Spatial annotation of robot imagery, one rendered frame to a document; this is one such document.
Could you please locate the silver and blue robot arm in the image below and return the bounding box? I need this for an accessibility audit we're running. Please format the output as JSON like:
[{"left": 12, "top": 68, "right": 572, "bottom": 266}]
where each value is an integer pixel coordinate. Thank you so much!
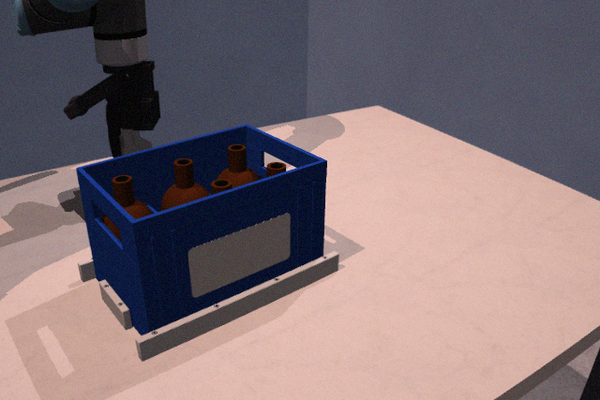
[{"left": 9, "top": 0, "right": 149, "bottom": 120}]

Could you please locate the dark blue plastic crate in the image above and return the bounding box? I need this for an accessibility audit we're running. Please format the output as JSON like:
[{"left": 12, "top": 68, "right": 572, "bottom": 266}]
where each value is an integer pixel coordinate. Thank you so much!
[{"left": 87, "top": 125, "right": 327, "bottom": 336}]

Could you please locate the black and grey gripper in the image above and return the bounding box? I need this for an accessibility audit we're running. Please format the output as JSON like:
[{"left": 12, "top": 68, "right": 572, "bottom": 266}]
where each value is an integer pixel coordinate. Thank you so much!
[{"left": 103, "top": 61, "right": 160, "bottom": 157}]

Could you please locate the grey metal rail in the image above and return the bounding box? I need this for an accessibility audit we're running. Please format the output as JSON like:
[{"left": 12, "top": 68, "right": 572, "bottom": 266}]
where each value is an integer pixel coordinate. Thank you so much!
[{"left": 78, "top": 251, "right": 339, "bottom": 362}]

